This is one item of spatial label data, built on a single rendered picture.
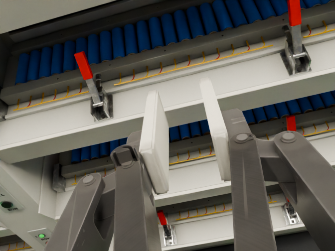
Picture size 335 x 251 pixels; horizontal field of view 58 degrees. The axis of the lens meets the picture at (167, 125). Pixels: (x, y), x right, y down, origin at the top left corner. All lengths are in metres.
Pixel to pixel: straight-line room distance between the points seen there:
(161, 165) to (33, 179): 0.45
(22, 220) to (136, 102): 0.34
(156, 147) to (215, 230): 0.57
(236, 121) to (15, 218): 0.54
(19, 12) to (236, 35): 0.27
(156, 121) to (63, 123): 0.30
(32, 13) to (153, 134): 0.25
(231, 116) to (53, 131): 0.33
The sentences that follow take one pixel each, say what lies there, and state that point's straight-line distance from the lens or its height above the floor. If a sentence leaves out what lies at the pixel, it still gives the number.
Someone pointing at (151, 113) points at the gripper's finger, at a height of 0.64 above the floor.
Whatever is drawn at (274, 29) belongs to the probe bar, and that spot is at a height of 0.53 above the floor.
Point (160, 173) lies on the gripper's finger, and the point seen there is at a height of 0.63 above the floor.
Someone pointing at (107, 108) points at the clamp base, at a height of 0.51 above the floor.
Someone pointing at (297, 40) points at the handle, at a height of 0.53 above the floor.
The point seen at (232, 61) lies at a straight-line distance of 0.43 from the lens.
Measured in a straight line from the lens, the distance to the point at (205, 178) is 0.55.
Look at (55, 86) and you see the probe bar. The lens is 0.48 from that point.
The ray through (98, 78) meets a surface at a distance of 0.45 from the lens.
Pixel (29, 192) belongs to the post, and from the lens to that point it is 0.58.
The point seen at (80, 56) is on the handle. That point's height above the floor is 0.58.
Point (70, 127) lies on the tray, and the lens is 0.45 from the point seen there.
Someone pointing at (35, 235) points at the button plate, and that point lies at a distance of 0.68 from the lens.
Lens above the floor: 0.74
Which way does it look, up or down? 41 degrees down
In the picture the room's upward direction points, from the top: 19 degrees counter-clockwise
